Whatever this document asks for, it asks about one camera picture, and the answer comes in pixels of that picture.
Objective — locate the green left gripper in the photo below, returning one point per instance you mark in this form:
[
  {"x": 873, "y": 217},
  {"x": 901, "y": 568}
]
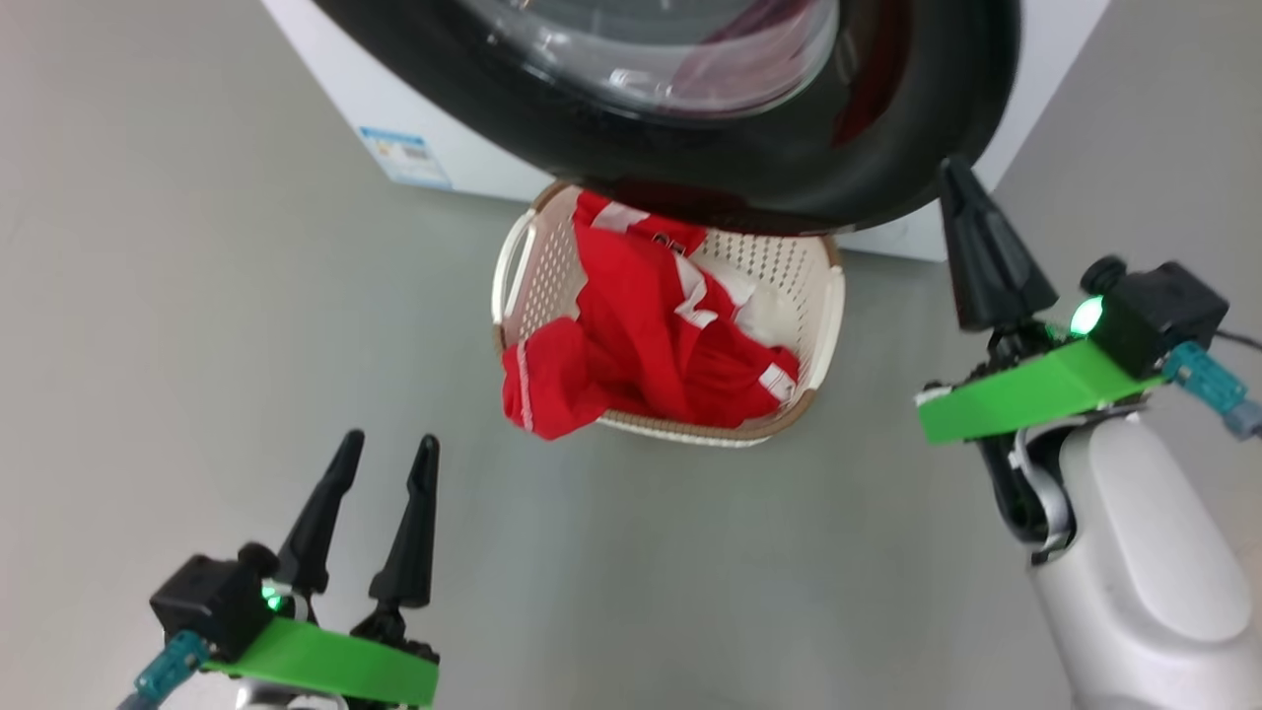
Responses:
[{"x": 335, "y": 661}]

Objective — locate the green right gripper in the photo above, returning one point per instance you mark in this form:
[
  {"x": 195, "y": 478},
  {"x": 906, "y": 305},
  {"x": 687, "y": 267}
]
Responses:
[{"x": 1025, "y": 394}]

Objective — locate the black round washer door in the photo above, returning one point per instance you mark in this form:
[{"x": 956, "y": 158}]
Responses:
[{"x": 887, "y": 168}]

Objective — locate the red and white garment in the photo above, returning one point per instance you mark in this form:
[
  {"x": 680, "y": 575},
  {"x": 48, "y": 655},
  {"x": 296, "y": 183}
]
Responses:
[{"x": 641, "y": 345}]

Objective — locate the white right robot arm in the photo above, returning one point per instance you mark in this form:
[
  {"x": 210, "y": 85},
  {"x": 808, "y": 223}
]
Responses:
[{"x": 1154, "y": 562}]

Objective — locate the cream perforated laundry basket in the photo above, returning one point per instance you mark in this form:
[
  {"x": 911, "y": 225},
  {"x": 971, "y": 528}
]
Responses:
[{"x": 789, "y": 266}]

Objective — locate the white front-load washing machine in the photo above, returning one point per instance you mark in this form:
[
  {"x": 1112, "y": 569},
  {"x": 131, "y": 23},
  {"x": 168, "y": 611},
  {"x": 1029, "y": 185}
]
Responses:
[{"x": 1050, "y": 49}]

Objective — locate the blue energy label sticker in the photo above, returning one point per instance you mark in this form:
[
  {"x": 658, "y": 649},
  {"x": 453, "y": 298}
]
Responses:
[{"x": 406, "y": 158}]

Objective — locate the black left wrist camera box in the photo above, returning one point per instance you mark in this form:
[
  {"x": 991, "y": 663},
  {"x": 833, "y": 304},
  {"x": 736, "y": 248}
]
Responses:
[{"x": 212, "y": 602}]

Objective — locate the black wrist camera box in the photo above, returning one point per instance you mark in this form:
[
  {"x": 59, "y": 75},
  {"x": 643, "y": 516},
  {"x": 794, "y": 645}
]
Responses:
[
  {"x": 1163, "y": 311},
  {"x": 212, "y": 602}
]

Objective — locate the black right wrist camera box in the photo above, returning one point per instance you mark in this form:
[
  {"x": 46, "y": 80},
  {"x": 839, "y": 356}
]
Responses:
[{"x": 1163, "y": 311}]

